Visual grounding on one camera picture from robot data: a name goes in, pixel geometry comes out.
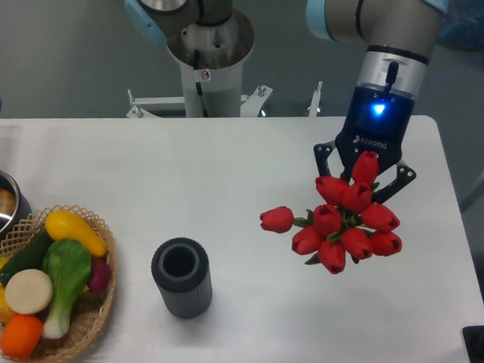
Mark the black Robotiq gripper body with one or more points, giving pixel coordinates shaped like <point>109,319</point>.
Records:
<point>376,121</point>

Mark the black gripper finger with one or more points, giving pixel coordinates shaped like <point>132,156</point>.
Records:
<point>405,175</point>
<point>322,152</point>

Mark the red tulip bouquet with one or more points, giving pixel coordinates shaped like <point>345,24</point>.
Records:
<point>348,223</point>

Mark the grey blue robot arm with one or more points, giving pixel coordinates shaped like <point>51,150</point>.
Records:
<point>399,34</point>

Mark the blue plastic bag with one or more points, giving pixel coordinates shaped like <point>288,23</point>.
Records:
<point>463,27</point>

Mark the black device at table edge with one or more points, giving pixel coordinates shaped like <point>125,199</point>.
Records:
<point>474,341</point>

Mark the dark grey ribbed vase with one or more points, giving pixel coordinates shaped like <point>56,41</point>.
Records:
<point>181,270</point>

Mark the purple red radish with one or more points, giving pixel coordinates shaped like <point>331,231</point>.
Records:
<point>101,274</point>

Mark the yellow squash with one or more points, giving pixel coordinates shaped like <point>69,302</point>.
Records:
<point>62,224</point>

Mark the green bok choy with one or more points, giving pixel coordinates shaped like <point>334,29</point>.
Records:
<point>68,265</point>

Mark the woven wicker basket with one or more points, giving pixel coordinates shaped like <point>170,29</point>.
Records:
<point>90,312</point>

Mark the dark green cucumber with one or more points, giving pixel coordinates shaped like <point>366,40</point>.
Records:
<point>29,257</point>

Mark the cream round disc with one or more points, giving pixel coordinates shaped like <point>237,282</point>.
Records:
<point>29,291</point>

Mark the orange fruit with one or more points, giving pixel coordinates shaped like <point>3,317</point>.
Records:
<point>20,336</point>

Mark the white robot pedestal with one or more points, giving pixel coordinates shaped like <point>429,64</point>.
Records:
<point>211,63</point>

